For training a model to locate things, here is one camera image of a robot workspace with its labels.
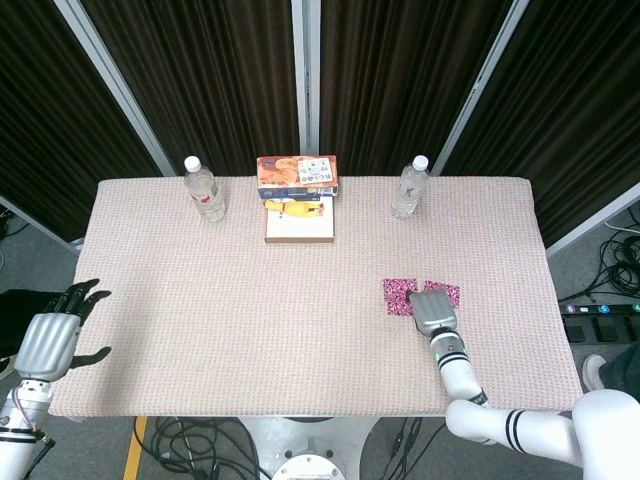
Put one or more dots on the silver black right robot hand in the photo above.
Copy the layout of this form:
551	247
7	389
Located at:
434	312

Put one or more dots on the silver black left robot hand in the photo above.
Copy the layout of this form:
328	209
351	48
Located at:
46	347

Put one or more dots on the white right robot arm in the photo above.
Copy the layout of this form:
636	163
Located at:
462	375

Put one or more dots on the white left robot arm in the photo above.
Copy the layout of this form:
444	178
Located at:
22	415

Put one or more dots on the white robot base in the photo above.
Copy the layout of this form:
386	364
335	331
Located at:
310	440

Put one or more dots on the white sneaker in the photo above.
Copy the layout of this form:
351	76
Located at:
6	367
594	372

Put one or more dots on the clear bottle with white label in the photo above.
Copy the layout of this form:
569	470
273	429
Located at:
410	190

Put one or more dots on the black power strip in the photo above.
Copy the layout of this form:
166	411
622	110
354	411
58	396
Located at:
585	330

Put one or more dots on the flat white brown box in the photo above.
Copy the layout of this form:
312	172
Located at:
300	230

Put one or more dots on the yellow rubber chicken toy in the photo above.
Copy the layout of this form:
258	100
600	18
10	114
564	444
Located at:
292	208

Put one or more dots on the pink woven tablecloth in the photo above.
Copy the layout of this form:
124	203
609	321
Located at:
250	325

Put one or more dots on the dark trouser leg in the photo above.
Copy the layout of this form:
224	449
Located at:
622	367

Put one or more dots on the orange blue snack box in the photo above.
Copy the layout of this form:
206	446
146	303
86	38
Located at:
280	175

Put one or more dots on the clear bottle with red label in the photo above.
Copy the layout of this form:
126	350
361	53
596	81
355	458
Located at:
205	195

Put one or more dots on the dark brown pleated curtain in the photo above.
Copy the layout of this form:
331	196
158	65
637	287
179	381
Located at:
60	125
575	125
210	85
400	80

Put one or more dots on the grey metal frame rail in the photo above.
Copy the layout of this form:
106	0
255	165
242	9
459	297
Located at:
595	222
40	225

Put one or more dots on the grey metal frame post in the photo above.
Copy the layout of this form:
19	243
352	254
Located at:
120	85
480	85
306	75

